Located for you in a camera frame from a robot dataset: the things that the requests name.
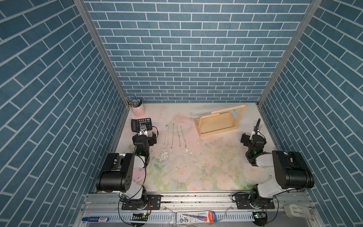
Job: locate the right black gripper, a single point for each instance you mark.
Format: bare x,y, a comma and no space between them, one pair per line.
247,138

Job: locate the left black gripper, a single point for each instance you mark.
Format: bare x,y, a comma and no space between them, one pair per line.
150,139

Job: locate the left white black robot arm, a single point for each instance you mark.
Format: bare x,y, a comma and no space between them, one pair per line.
117,171

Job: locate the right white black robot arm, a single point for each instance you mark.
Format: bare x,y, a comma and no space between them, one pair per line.
290,168

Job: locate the wooden jewelry display stand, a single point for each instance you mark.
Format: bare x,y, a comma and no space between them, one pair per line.
219,121

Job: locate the black desk calculator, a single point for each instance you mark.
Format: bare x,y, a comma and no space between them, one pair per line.
138,125

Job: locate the pink pen holder cup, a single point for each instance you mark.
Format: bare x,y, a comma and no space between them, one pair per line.
139,111

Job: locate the pens in pink cup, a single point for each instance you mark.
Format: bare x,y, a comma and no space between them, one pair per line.
135,103

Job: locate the red blue packaged box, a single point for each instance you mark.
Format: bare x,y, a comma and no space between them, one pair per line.
196,217

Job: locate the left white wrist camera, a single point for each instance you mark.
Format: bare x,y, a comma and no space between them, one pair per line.
147,132

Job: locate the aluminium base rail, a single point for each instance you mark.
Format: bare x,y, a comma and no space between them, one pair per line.
163,208

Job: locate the white plastic bracket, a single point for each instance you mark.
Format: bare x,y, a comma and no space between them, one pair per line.
297,211

